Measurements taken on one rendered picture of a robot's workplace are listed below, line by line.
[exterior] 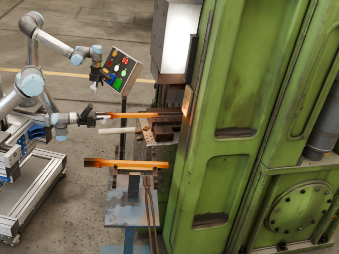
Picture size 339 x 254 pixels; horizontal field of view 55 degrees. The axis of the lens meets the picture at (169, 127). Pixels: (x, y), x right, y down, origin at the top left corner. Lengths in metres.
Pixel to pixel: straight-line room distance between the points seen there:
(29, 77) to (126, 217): 0.93
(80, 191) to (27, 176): 0.46
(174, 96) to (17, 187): 1.43
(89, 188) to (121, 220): 1.26
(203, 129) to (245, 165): 0.46
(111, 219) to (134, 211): 0.13
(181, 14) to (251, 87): 0.54
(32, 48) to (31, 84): 0.69
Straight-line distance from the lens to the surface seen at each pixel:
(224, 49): 1.59
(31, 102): 2.63
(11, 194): 2.82
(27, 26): 2.40
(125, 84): 2.50
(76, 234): 2.74
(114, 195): 1.98
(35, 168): 3.01
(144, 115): 2.18
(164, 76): 2.00
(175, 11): 1.82
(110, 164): 1.77
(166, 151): 2.13
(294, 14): 1.72
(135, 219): 1.86
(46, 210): 2.93
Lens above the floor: 2.16
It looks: 33 degrees down
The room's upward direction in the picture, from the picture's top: 8 degrees clockwise
